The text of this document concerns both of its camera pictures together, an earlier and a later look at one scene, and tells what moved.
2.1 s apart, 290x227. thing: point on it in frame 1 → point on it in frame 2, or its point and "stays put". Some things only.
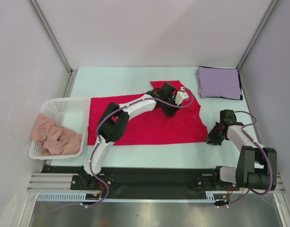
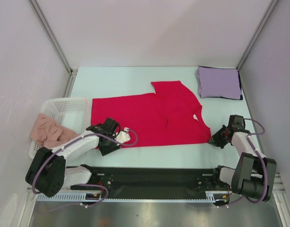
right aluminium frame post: x=272 y=5 stays put
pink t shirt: x=56 y=139 stays put
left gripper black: x=171 y=112 → x=105 y=151
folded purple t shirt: x=219 y=82 stays put
